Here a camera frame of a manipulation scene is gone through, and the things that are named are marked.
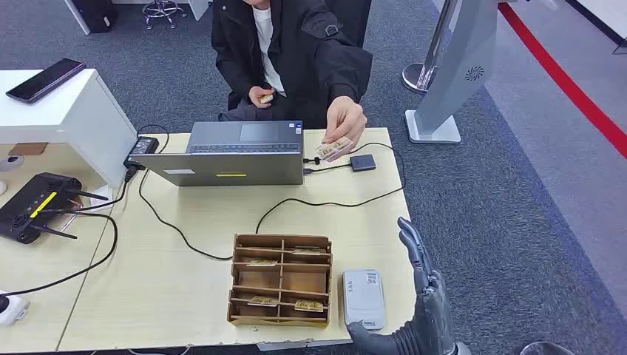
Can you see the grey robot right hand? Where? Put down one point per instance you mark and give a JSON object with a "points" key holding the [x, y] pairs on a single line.
{"points": [[431, 313]]}

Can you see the person's left hand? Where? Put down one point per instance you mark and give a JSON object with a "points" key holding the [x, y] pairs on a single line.
{"points": [[348, 117]]}

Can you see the person's right hand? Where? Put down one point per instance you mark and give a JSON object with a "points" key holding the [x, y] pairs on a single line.
{"points": [[257, 95]]}

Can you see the small pale card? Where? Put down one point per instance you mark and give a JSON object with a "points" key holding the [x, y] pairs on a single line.
{"points": [[267, 99]]}

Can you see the beige printed ID card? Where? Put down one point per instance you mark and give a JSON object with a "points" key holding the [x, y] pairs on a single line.
{"points": [[333, 149]]}

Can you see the gold printed room key card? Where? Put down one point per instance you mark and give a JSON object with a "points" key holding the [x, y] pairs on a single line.
{"points": [[308, 251], [309, 305], [262, 263], [263, 301]]}

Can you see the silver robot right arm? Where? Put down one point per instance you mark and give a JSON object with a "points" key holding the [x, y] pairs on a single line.
{"points": [[462, 350]]}

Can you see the person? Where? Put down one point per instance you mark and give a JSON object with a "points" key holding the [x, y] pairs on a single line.
{"points": [[308, 54]]}

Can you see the white card reader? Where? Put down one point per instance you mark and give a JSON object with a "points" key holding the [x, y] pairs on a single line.
{"points": [[363, 299]]}

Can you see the wooden card organizer box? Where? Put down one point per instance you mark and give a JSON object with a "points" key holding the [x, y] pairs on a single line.
{"points": [[281, 289]]}

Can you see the small black USB hub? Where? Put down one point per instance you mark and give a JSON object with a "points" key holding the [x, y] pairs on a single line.
{"points": [[362, 162]]}

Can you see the grey laptop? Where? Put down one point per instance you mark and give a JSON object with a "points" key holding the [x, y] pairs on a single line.
{"points": [[235, 169]]}

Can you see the white table leg panel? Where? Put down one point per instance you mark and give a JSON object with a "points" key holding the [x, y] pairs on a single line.
{"points": [[78, 17], [198, 7]]}

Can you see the grey kiosk stand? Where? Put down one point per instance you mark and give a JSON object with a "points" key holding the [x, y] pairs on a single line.
{"points": [[455, 73]]}

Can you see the round grey object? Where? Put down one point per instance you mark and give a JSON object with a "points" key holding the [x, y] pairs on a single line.
{"points": [[546, 349]]}

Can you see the black laptop power adapter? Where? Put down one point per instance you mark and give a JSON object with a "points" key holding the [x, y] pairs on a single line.
{"points": [[142, 147]]}

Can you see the chrome stool base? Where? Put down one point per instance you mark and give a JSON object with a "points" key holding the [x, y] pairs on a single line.
{"points": [[161, 10]]}

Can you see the black cabinet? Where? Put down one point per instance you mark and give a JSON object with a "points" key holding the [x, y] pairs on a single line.
{"points": [[95, 14]]}

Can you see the white desk riser shelf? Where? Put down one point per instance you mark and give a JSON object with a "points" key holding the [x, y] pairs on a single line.
{"points": [[63, 117]]}

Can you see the black smartphone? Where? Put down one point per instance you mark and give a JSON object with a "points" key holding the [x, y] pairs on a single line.
{"points": [[44, 81]]}

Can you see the brown cardboard piece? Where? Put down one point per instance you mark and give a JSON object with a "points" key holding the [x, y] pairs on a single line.
{"points": [[28, 148]]}

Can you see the black router with antennas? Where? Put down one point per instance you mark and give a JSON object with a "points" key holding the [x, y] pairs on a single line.
{"points": [[29, 206]]}

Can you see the chrome stanchion post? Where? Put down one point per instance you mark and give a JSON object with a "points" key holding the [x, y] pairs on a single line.
{"points": [[416, 76]]}

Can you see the white round camera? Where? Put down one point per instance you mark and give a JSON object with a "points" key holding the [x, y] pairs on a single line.
{"points": [[11, 162]]}

